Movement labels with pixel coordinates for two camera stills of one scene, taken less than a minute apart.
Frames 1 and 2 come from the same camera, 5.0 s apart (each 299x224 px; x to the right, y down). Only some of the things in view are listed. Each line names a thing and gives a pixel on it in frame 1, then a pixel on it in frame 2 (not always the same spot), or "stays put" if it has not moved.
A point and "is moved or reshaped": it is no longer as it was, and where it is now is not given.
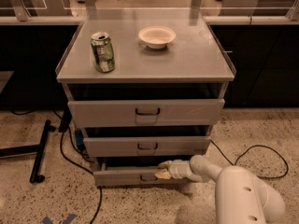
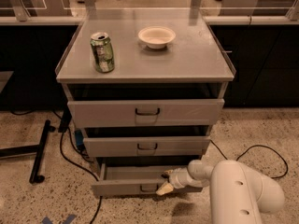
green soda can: x=103 y=53 stays put
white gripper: x=175 y=169 to x=175 y=178
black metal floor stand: x=36 y=150 stays put
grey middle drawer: x=148 y=145 stays put
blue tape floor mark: x=47 y=220 stays put
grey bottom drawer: x=133 y=176 is moved or reshaped
